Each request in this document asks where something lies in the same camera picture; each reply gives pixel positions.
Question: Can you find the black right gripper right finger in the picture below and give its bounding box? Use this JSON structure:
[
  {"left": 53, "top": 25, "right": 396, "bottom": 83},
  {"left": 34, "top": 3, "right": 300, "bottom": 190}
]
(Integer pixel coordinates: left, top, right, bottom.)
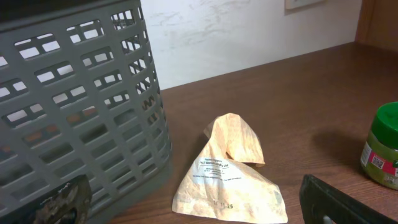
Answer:
[{"left": 299, "top": 174, "right": 397, "bottom": 224}]

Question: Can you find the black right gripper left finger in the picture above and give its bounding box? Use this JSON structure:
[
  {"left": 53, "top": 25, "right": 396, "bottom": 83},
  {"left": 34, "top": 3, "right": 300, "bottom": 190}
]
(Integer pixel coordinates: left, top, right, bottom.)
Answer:
[{"left": 1, "top": 175, "right": 92, "bottom": 224}]

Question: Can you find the green lid pesto jar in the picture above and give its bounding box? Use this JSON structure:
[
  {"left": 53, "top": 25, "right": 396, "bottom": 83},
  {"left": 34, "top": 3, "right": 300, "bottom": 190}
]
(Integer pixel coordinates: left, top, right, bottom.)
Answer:
[{"left": 360, "top": 102, "right": 397, "bottom": 190}]

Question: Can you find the beige paper pouch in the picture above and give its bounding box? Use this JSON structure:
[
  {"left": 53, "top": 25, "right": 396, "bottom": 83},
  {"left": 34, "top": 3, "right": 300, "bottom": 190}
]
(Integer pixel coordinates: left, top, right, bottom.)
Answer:
[{"left": 172, "top": 113, "right": 288, "bottom": 223}]

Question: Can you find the grey plastic basket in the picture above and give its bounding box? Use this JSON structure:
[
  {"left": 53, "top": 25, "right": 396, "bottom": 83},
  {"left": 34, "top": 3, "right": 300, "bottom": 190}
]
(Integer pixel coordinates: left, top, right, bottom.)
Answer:
[{"left": 1, "top": 0, "right": 171, "bottom": 223}]

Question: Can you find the white wall socket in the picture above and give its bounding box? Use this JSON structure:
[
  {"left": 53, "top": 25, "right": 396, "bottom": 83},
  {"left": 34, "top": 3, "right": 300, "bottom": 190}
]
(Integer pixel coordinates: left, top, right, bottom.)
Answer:
[{"left": 285, "top": 0, "right": 324, "bottom": 10}]

